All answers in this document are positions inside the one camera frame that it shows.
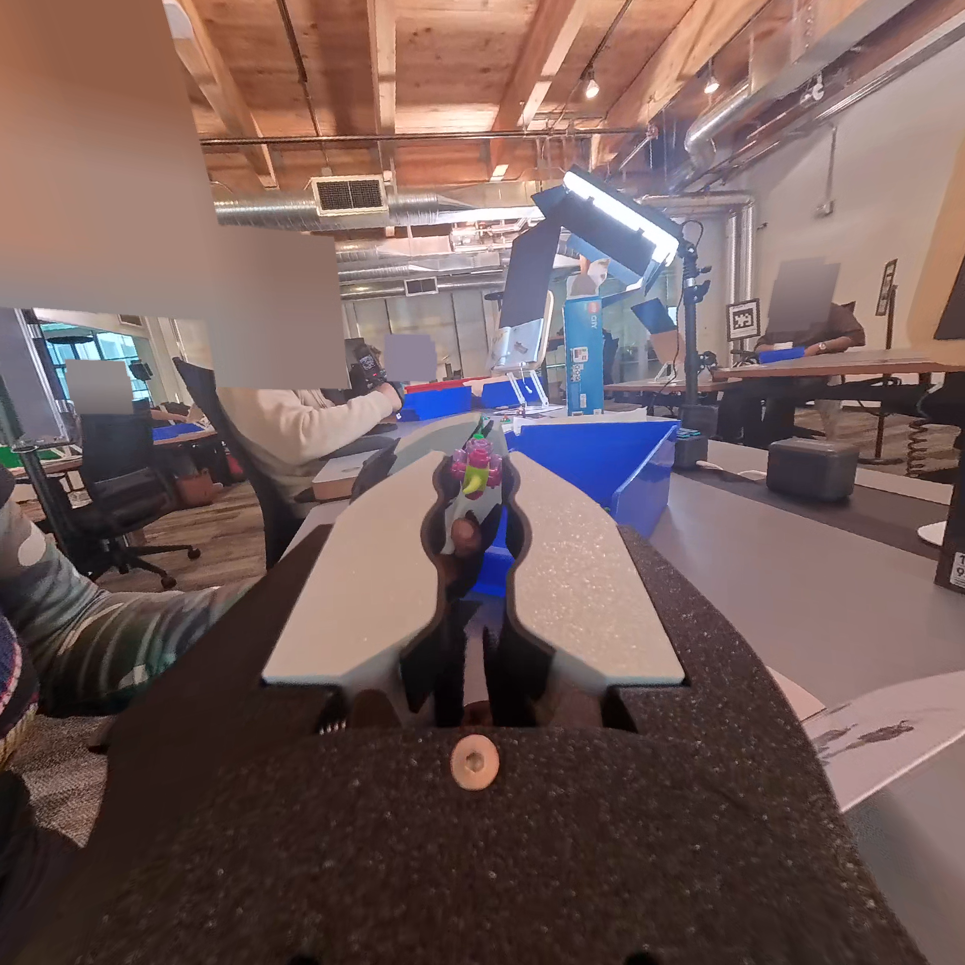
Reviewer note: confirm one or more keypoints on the black product box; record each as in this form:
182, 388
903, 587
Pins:
953, 551

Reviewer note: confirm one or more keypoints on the small pink brick piece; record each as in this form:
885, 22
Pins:
459, 459

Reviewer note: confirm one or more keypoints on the wooden background desk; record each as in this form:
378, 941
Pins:
814, 370

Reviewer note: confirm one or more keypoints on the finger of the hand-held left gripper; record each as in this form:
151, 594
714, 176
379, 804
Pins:
422, 441

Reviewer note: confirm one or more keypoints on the purple flower brick piece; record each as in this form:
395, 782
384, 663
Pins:
480, 448

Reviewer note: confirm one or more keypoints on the instruction booklet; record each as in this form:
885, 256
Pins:
875, 739

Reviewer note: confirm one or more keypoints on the lime cube brick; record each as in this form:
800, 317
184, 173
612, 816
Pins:
475, 480

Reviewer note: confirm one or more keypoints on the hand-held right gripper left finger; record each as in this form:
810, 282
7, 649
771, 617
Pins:
355, 603

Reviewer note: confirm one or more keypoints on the person's left forearm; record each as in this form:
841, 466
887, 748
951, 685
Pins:
106, 634

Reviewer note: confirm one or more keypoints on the grey desk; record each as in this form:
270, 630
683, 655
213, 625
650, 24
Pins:
799, 573

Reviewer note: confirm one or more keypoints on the silver ceiling air duct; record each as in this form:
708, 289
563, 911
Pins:
453, 211

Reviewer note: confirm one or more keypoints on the blue storage bin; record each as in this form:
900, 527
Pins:
445, 400
603, 460

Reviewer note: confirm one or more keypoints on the black device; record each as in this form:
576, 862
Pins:
811, 469

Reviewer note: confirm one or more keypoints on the ceiling air vent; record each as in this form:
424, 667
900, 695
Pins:
350, 195

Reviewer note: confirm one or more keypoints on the blue printed carton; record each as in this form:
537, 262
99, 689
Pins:
584, 355

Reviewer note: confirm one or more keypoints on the framed wall sign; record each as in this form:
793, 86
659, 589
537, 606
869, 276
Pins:
744, 320

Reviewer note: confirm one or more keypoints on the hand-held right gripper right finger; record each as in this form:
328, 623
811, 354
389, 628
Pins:
596, 596

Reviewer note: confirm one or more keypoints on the black desk lamp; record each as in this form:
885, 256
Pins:
618, 226

